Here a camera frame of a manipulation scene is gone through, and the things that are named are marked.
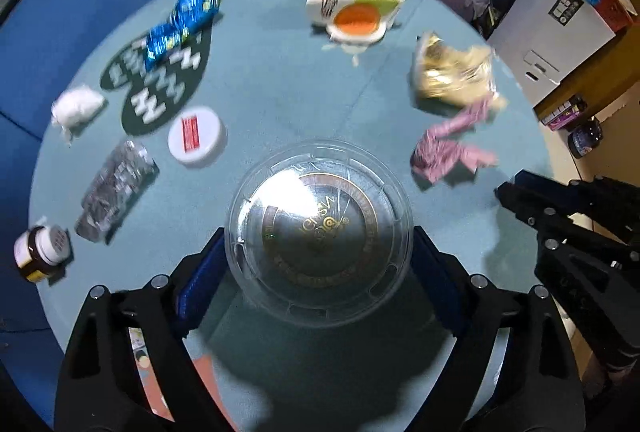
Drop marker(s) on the crumpled pink wrapper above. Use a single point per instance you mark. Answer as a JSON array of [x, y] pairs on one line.
[[440, 151]]

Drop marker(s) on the crumpled gold wrapper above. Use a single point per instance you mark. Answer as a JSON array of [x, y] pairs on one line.
[[445, 71]]

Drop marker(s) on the red plastic basket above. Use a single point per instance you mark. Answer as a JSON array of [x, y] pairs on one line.
[[615, 6]]

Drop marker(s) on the white orange green snack packet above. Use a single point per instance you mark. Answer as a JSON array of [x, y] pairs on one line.
[[355, 11]]

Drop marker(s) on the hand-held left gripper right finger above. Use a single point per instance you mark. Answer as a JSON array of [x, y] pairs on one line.
[[445, 292]]

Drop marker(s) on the blue snack bag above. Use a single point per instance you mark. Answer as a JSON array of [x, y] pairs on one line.
[[175, 26]]

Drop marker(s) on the small jar white cap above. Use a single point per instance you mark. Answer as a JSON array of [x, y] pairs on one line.
[[35, 254]]

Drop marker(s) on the clear plastic dome lid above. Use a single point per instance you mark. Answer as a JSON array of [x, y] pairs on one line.
[[320, 232]]

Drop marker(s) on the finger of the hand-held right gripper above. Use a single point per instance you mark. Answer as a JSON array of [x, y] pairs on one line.
[[560, 194], [575, 262]]

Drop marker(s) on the dark round bottle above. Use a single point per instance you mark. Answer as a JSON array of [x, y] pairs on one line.
[[585, 139]]

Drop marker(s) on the purple spray can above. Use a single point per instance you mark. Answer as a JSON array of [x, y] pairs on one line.
[[567, 114]]

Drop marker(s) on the crumpled white tissue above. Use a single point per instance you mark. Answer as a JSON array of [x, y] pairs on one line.
[[77, 106]]

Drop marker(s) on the white round lid red label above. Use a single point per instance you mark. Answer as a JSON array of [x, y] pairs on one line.
[[205, 136]]

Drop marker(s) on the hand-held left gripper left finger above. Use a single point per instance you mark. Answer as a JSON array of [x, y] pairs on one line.
[[198, 281]]

